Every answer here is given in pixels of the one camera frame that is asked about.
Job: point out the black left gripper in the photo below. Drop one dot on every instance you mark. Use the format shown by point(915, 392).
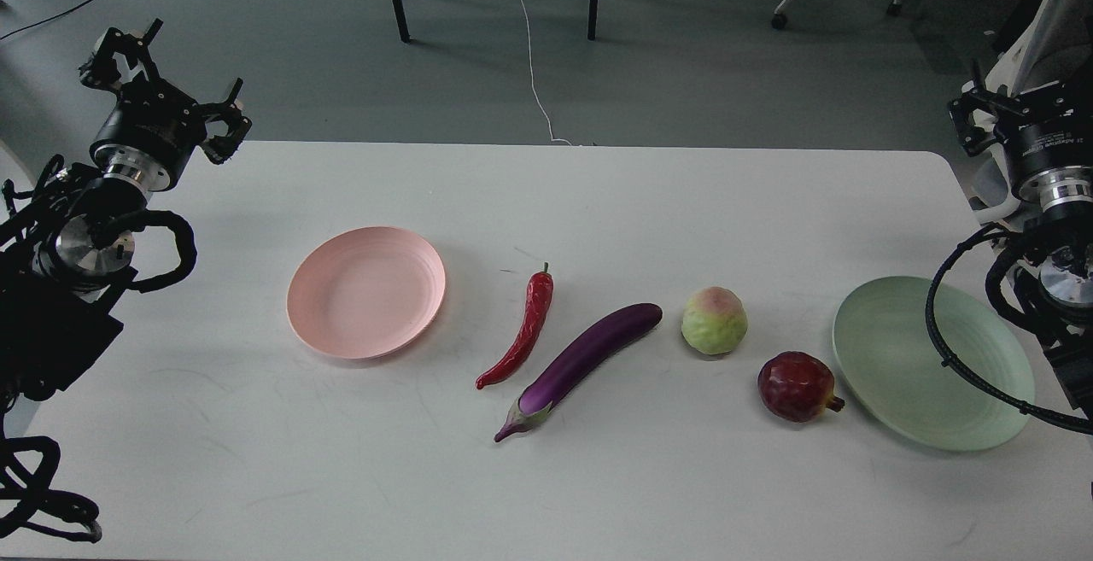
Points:
point(155, 128)

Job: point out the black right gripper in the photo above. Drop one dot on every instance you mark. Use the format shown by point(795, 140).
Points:
point(1044, 133)

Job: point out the red pomegranate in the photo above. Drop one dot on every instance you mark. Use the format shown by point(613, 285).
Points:
point(798, 387)

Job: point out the green pink peach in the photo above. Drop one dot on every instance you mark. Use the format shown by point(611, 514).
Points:
point(714, 321)

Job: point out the red chili pepper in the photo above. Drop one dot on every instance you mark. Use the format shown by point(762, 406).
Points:
point(537, 302)

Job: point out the purple eggplant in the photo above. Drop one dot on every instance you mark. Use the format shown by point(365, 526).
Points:
point(576, 362)

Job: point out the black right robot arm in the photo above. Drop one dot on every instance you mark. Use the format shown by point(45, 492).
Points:
point(1040, 279)

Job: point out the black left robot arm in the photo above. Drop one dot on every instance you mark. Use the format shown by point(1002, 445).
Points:
point(84, 234)

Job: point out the green plastic plate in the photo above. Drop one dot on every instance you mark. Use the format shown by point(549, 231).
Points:
point(887, 358)

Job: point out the pink plastic plate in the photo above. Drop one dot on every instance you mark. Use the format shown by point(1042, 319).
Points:
point(367, 293)

